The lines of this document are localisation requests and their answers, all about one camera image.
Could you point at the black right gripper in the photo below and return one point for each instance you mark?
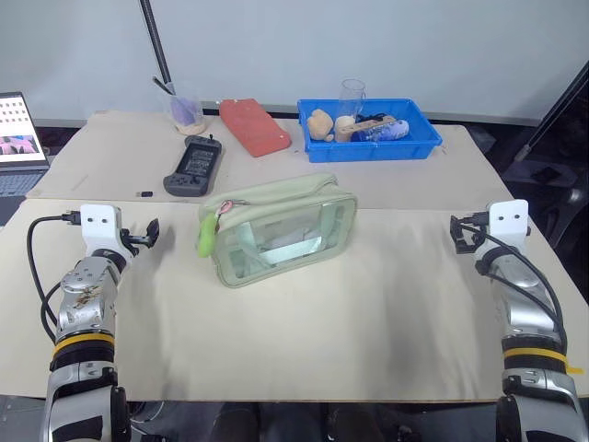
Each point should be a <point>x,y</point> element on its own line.
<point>477,235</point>

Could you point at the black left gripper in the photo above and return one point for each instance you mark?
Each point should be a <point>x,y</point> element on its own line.
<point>130,240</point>

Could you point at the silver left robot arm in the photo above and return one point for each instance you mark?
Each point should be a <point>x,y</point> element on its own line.
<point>85,294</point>

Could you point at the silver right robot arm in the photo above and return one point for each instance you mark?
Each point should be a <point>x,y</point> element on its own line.
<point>524,294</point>

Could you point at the green transparent toiletry pouch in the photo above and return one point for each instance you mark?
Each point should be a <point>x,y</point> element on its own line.
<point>285,221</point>

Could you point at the small black usb dongle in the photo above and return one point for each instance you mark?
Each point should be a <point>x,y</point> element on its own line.
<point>145,194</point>

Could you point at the lime green zipper pull tag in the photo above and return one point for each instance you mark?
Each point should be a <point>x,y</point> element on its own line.
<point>207,235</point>

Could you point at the beige board with cut corners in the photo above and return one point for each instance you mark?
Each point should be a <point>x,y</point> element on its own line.
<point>414,179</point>

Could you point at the dark grey handheld game console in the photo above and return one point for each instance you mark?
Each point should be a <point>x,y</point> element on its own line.
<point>195,163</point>

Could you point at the tan round coaster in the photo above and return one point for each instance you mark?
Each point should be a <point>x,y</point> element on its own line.
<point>191,129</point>

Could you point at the blue plastic bin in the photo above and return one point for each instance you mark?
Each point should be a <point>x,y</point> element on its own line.
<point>373,149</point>

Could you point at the blue and white bottle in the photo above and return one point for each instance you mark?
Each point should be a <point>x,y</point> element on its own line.
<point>386,131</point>

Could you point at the clear cup with purple cloth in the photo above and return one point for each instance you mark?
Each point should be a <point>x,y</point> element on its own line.
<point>185,110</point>

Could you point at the wooden ruler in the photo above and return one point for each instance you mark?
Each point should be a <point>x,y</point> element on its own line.
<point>375,123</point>

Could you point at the red rectangular block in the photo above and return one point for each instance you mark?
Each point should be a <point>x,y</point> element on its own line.
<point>253,126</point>

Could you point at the beige cylindrical block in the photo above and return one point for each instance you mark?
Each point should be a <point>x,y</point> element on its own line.
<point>343,129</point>

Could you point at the grey laptop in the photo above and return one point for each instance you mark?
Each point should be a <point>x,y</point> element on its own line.
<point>18,133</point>

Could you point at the tall clear plastic cup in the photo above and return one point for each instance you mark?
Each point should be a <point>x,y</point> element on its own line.
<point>352,99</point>

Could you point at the large beige board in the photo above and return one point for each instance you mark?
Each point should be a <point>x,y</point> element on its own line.
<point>294,340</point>

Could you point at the black pole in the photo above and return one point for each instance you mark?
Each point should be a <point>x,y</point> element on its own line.
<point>156,41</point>

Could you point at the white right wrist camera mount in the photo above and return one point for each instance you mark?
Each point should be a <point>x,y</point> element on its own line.
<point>508,223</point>

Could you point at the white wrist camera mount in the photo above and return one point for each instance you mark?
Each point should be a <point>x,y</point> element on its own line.
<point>508,223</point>
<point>99,230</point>

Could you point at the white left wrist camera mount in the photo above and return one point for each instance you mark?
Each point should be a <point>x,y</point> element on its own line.
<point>99,230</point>

